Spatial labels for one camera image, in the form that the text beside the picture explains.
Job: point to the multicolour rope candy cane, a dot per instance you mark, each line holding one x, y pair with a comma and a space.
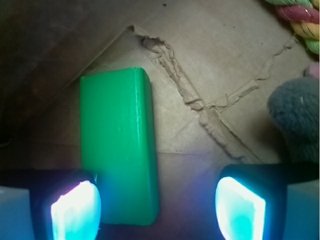
304, 18

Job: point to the green plastic block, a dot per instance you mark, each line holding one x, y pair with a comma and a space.
117, 141

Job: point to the grey plush mouse toy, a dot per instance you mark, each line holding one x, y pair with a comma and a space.
294, 107

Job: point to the brown paper bag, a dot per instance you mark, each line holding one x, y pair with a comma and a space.
212, 64

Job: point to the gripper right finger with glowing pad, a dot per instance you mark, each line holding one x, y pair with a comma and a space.
278, 201

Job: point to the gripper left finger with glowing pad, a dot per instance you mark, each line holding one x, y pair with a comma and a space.
49, 204

